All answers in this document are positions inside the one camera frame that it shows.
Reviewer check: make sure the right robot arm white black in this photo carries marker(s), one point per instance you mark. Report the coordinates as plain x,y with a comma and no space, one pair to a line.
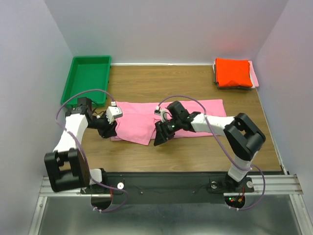
238,136

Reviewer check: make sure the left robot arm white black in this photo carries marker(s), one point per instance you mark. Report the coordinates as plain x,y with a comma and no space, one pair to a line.
66,166

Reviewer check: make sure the aluminium frame rail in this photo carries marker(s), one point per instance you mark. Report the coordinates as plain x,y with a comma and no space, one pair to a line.
275,185

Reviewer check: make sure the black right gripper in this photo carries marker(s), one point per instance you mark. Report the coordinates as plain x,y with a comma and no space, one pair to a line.
162,133

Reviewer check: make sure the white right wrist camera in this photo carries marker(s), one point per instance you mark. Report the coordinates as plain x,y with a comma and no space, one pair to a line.
162,113

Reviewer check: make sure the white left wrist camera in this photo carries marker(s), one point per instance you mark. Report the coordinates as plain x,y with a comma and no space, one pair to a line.
113,112

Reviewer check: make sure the green plastic tray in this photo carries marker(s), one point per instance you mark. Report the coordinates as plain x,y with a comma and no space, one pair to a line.
87,73

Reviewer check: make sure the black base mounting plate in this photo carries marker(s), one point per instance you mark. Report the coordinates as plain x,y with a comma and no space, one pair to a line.
120,185

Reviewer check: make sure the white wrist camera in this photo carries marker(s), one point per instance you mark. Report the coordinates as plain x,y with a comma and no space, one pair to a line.
162,113
113,112

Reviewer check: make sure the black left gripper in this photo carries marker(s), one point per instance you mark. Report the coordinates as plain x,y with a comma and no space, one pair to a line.
109,130

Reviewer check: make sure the folded light pink t shirt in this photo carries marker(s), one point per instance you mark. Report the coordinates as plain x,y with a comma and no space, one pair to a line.
253,77

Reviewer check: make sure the folded orange t shirt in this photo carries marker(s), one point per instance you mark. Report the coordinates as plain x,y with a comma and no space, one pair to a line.
232,72

